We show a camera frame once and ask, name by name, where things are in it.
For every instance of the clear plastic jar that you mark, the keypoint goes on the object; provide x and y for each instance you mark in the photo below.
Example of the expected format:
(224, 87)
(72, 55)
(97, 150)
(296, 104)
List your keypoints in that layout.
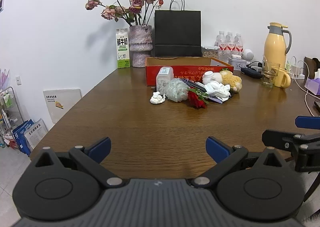
(163, 79)

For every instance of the dark zip case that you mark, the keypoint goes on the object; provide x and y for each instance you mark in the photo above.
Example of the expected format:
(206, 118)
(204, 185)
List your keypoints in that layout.
(251, 72)

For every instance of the white round case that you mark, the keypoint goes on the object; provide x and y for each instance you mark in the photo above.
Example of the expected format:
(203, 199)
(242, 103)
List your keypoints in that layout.
(212, 86)

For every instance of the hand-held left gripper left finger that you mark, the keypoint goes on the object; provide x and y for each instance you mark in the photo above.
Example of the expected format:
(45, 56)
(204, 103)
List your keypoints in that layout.
(101, 148)

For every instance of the clear water bottle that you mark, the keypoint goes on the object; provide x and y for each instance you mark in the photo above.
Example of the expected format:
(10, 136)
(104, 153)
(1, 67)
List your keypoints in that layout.
(238, 44)
(230, 46)
(221, 47)

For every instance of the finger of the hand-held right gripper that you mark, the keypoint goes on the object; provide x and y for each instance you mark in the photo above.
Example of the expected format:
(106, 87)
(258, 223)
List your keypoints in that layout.
(307, 122)
(277, 138)

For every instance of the yellow thermos jug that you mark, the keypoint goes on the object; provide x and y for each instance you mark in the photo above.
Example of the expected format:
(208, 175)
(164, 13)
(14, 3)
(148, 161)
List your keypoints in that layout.
(275, 47)

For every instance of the black paper bag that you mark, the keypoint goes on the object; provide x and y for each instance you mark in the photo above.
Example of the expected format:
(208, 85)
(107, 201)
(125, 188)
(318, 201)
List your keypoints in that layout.
(177, 32)

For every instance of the yellow mug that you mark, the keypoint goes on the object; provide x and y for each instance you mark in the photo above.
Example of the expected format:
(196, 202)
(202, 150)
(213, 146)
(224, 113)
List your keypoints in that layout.
(283, 79)

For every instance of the black phone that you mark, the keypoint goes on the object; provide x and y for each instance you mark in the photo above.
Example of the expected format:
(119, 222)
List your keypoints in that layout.
(317, 107)

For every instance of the white round device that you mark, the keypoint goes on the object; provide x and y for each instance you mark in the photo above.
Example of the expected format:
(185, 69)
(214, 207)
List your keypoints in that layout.
(248, 54)

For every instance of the purple decorative sprigs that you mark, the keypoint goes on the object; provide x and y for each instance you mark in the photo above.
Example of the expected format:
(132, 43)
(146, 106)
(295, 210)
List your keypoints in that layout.
(4, 77)

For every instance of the yellow and white plush toy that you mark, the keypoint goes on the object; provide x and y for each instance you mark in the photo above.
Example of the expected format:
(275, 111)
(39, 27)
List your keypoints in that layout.
(231, 79)

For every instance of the brown bag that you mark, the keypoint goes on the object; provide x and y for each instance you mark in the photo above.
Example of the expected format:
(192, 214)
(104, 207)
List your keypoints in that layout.
(310, 64)

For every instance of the red artificial rose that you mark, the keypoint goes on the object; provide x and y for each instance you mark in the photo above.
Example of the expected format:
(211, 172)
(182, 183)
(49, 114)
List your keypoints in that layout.
(196, 99)

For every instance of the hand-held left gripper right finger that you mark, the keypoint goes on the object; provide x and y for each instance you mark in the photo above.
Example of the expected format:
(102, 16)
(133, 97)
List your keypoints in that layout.
(216, 149)

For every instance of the pink marbled vase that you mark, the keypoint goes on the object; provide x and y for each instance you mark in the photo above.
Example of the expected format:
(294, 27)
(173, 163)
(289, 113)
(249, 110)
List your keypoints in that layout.
(140, 42)

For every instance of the white tin box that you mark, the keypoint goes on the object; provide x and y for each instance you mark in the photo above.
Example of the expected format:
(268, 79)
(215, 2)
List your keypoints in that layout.
(236, 63)

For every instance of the red cardboard box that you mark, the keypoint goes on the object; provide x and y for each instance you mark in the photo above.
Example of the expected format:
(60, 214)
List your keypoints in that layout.
(152, 74)

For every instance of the white tissue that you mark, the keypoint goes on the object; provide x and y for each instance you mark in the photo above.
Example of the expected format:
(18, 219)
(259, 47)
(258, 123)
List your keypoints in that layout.
(157, 98)

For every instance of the white power strip with chargers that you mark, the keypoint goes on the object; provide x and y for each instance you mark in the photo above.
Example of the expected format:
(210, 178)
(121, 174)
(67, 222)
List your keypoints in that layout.
(296, 71)

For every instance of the small clear bottle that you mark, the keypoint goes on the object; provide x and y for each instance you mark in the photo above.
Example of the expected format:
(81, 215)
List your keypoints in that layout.
(288, 66)

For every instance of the white board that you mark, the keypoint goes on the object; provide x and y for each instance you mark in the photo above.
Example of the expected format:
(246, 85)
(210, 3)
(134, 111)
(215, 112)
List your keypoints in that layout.
(70, 99)

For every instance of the white earbud case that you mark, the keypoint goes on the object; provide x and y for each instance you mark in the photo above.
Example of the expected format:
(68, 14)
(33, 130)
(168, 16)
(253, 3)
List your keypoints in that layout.
(236, 55)

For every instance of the clear drinking glass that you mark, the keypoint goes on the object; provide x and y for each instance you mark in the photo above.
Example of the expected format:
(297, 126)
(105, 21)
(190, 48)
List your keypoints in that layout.
(268, 79)

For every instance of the white green milk carton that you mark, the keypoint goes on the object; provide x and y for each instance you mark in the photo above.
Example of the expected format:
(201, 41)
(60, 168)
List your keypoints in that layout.
(122, 49)

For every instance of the clear container of pellets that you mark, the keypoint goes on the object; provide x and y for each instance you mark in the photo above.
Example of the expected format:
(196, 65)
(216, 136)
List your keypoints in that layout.
(210, 53)

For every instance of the metal rack with bottles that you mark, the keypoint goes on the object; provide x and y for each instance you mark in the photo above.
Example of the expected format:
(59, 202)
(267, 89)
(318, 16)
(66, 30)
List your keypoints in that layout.
(7, 107)

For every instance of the white printed bag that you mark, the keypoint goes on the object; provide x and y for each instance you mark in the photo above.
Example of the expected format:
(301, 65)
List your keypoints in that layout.
(36, 133)

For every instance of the blue printed bag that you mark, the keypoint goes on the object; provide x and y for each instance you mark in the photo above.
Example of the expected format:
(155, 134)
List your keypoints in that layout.
(18, 137)

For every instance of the small white jar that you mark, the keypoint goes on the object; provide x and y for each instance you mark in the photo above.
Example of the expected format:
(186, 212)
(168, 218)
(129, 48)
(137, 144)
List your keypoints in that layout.
(208, 77)

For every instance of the white wall socket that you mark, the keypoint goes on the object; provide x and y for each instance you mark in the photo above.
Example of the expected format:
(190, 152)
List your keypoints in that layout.
(18, 80)

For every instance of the purple tissue box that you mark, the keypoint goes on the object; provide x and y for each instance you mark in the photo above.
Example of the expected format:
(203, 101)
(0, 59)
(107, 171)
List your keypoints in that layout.
(313, 86)

